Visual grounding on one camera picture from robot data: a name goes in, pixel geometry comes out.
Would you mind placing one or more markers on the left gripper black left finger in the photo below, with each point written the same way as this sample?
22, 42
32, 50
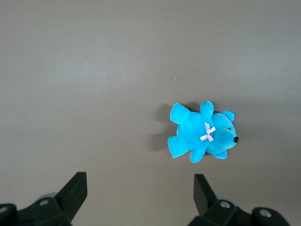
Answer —
58, 207

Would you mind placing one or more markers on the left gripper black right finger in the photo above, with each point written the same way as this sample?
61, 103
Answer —
218, 212

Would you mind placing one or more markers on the blue teddy bear plush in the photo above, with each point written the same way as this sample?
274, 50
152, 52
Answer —
192, 127

